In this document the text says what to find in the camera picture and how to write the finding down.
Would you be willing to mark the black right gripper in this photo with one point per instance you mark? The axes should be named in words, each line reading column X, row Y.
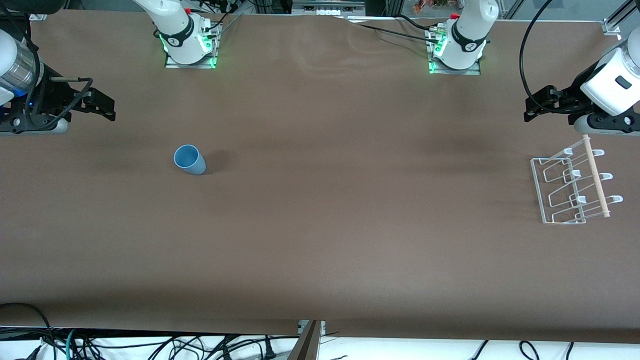
column 51, row 95

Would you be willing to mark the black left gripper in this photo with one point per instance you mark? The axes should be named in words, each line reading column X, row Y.
column 568, row 98

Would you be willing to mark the blue plastic cup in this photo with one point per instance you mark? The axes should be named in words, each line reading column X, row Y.
column 192, row 162

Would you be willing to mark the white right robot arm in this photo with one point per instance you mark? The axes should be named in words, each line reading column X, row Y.
column 175, row 25

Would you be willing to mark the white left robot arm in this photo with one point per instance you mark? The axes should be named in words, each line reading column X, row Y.
column 470, row 30

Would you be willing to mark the orange red clutter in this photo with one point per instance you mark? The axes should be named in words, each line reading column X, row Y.
column 425, row 6

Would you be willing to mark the white power strip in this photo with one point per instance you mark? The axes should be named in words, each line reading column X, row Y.
column 327, row 10

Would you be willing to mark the brown table cover sheet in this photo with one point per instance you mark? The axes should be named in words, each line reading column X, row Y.
column 320, row 225

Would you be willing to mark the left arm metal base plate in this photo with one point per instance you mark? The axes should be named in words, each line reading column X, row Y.
column 455, row 72

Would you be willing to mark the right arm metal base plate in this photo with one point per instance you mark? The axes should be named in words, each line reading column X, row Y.
column 190, row 65

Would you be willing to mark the silver corner bracket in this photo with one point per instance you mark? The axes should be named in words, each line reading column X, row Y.
column 37, row 15
column 612, row 27

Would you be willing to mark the small silver metal bracket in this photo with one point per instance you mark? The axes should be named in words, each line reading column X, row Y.
column 322, row 327

